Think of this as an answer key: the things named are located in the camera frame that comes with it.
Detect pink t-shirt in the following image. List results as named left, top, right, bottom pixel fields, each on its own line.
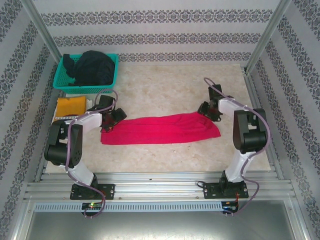
left=100, top=111, right=222, bottom=146

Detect teal plastic basket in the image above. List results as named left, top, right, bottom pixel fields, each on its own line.
left=52, top=53, right=119, bottom=95

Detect folded yellow printed t-shirt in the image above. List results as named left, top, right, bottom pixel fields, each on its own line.
left=55, top=96, right=87, bottom=121

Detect black crumpled clothes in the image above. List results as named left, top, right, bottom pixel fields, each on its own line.
left=62, top=50, right=116, bottom=87

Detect left controller circuit board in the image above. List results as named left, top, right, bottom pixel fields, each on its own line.
left=81, top=202, right=103, bottom=210

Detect controller circuit board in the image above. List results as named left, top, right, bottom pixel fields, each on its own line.
left=81, top=202, right=103, bottom=210
left=223, top=200, right=240, bottom=211

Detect right controller circuit board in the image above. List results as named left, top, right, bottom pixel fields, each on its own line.
left=223, top=200, right=240, bottom=211

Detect grey metal sheet panel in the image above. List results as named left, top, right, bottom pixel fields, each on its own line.
left=24, top=211, right=302, bottom=240

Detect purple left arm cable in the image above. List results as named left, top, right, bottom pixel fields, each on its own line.
left=65, top=89, right=119, bottom=220

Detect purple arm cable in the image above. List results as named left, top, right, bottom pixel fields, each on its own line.
left=203, top=77, right=272, bottom=217
left=65, top=89, right=119, bottom=220

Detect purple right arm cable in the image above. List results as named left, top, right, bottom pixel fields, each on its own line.
left=203, top=77, right=272, bottom=217

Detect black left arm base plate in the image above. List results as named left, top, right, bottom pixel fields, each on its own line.
left=69, top=183, right=116, bottom=201

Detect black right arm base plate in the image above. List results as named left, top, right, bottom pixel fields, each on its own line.
left=202, top=181, right=250, bottom=200

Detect aluminium mounting rail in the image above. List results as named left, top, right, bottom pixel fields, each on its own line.
left=23, top=171, right=297, bottom=201

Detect aluminium frame post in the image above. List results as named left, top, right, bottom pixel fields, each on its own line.
left=244, top=0, right=293, bottom=74
left=21, top=0, right=64, bottom=59

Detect slotted grey cable duct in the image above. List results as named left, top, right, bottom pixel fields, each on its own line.
left=33, top=201, right=223, bottom=213

